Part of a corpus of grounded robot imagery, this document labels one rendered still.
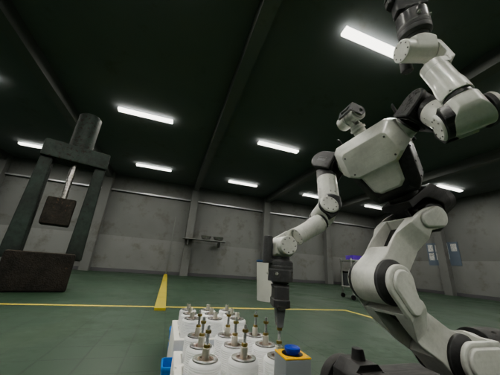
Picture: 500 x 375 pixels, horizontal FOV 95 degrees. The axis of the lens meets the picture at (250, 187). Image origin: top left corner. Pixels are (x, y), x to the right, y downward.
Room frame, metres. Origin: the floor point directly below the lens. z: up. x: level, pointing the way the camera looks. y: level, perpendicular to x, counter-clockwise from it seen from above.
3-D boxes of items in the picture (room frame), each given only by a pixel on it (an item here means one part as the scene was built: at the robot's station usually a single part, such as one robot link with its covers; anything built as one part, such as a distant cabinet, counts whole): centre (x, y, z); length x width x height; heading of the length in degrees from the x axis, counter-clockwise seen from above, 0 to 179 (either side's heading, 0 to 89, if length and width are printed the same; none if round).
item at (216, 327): (1.35, 0.13, 0.16); 0.10 x 0.10 x 0.18
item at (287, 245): (0.86, -0.12, 0.57); 0.11 x 0.11 x 0.11; 18
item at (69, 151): (3.60, 2.97, 1.44); 0.97 x 0.76 x 2.88; 108
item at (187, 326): (1.32, 0.24, 0.16); 0.10 x 0.10 x 0.18
